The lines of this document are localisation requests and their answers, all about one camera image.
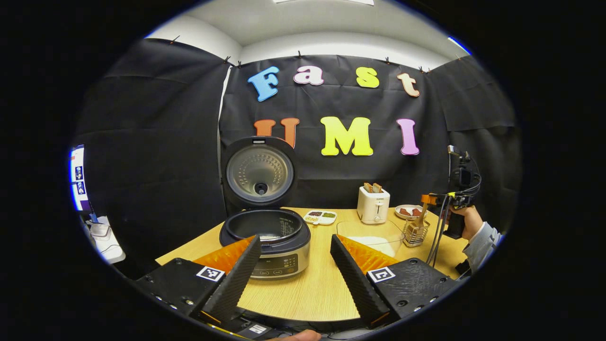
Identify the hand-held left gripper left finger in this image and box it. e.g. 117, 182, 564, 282
134, 234, 262, 325

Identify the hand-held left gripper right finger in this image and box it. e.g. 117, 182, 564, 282
330, 233, 459, 329

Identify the metal wire chopstick holder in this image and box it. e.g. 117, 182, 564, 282
402, 219, 430, 248

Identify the dark grey rice cooker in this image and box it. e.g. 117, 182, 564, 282
219, 136, 312, 280

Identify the white round plate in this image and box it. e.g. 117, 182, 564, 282
394, 205, 427, 221

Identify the clear glass container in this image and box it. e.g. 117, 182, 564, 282
337, 220, 408, 259

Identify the white toaster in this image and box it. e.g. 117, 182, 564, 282
356, 186, 391, 224

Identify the white divided condiment tray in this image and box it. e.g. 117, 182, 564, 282
303, 210, 338, 225

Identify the white side table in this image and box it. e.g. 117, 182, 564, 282
83, 215, 126, 264

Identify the black backdrop cloth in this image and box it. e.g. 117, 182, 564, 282
73, 38, 521, 280

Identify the computer monitor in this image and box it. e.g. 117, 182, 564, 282
70, 144, 93, 212

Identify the long ceiling light panel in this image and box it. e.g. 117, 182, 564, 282
274, 0, 374, 6

